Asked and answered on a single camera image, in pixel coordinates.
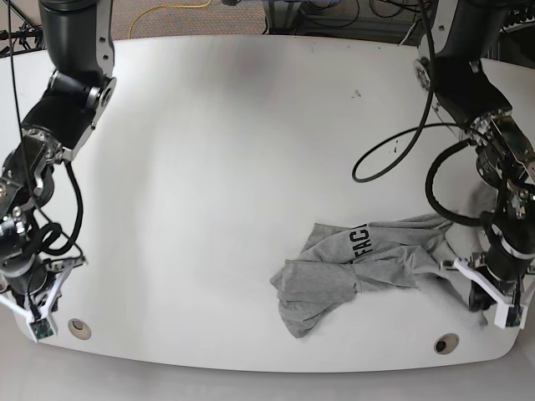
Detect right table cable grommet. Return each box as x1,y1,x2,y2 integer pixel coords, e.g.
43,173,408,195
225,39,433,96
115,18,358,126
434,333,460,355

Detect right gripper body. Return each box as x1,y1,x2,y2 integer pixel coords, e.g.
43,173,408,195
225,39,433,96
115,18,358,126
1,256,87,323

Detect black tripod legs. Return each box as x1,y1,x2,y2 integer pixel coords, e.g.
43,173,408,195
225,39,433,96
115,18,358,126
1,1,45,58

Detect grey T-shirt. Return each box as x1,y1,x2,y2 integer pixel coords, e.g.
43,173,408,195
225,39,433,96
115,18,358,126
270,213,488,338

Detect white cable on floor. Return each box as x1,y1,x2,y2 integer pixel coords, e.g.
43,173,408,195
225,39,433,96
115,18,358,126
398,23,419,47

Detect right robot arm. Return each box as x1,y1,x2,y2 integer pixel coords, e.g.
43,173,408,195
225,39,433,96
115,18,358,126
1,1,116,326

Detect table cable grommet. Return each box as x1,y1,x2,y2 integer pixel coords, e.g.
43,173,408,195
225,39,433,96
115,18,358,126
68,318,92,341
434,333,460,355

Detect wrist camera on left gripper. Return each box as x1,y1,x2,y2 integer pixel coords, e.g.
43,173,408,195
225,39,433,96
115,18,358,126
494,304,527,329

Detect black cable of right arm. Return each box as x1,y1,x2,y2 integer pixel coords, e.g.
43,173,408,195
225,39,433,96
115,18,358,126
6,0,84,258

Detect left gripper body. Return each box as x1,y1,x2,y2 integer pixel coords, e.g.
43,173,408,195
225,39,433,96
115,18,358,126
441,252,533,308

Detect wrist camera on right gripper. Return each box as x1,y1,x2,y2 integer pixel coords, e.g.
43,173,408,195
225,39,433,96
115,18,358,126
27,317,57,343

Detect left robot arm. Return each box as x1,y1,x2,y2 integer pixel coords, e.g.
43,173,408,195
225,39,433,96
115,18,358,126
416,1,534,314

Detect left table cable grommet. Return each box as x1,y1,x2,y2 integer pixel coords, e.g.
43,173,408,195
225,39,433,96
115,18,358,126
68,318,92,341

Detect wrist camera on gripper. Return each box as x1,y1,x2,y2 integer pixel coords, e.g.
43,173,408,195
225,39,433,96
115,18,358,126
494,304,527,329
27,317,57,343

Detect yellow cable on floor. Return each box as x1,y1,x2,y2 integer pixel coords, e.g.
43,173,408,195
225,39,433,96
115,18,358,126
128,0,212,40

